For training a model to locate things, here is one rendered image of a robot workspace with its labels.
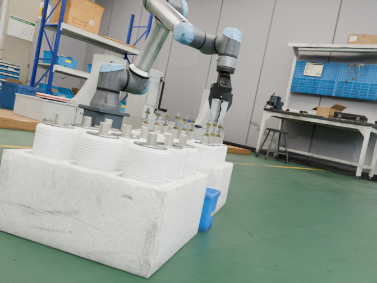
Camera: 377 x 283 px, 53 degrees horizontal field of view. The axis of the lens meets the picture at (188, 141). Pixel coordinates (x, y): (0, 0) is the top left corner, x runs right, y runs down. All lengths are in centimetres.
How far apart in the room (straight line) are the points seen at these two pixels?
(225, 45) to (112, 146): 78
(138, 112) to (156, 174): 337
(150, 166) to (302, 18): 640
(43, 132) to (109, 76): 102
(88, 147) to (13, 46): 695
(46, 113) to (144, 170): 263
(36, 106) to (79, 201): 271
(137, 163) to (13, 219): 31
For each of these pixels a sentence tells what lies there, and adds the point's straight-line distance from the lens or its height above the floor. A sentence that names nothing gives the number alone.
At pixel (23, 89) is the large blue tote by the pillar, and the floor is 31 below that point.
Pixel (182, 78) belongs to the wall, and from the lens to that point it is 821.
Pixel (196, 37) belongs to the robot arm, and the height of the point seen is 64.
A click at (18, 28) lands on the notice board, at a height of 136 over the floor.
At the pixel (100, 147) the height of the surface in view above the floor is 23.
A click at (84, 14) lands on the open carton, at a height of 172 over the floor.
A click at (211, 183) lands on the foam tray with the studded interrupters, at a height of 13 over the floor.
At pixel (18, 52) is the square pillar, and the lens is 778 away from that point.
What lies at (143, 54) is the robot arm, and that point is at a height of 60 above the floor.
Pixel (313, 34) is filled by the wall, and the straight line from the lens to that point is 688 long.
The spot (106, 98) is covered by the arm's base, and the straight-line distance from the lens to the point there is 187.
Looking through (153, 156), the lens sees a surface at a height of 24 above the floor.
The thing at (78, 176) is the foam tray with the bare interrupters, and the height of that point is 16.
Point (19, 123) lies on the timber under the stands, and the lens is 321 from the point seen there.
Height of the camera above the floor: 32
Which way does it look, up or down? 3 degrees down
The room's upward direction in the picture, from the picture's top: 11 degrees clockwise
